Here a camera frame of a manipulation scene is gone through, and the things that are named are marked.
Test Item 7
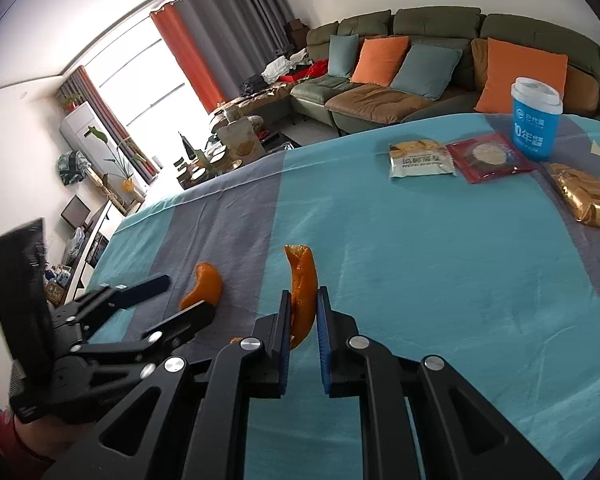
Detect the white snack packet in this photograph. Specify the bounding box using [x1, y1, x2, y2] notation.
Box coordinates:
[389, 139, 455, 178]

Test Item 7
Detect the orange cushion near window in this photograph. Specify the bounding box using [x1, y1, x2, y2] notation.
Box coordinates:
[351, 36, 410, 87]

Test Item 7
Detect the white standing air conditioner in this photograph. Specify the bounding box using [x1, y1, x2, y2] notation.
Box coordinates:
[60, 102, 133, 178]

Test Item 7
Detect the cluttered coffee table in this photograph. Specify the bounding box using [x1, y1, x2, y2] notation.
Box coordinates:
[173, 115, 300, 190]

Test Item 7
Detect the small black monitor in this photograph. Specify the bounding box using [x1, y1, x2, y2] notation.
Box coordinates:
[60, 195, 91, 230]

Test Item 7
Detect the teal grey tablecloth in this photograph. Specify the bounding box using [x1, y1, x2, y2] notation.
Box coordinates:
[92, 114, 600, 479]

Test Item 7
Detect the left striped curtain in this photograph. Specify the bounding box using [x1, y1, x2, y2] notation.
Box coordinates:
[56, 66, 158, 184]

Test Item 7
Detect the teal cushion near window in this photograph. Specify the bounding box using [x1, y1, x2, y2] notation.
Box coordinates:
[327, 34, 358, 78]

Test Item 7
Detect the person's left hand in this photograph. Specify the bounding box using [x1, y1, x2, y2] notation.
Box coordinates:
[7, 411, 95, 460]

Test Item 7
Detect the teal cushion middle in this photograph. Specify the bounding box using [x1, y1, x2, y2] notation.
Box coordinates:
[389, 44, 463, 101]

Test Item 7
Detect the green sectional sofa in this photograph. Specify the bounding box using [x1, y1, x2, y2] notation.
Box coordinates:
[211, 6, 600, 133]

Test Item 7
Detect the orange peel piece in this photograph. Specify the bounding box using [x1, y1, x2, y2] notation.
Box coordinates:
[285, 245, 318, 350]
[180, 262, 223, 311]

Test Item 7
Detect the red snack packet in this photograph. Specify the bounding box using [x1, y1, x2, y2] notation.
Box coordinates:
[446, 132, 534, 184]

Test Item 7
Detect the white black TV cabinet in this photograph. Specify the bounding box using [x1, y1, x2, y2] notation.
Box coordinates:
[43, 200, 124, 308]

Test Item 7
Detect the orange cushion far end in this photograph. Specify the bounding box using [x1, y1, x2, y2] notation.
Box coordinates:
[473, 37, 570, 115]

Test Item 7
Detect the blue white paper cup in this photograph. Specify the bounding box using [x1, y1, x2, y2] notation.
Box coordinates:
[510, 77, 564, 162]

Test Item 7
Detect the tall green potted plant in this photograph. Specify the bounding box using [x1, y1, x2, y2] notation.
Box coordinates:
[84, 126, 135, 193]

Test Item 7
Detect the gold foil wrapper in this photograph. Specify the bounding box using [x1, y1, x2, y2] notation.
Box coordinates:
[546, 164, 600, 229]

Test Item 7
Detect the orange grey curtain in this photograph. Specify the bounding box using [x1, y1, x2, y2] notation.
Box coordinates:
[150, 0, 294, 112]

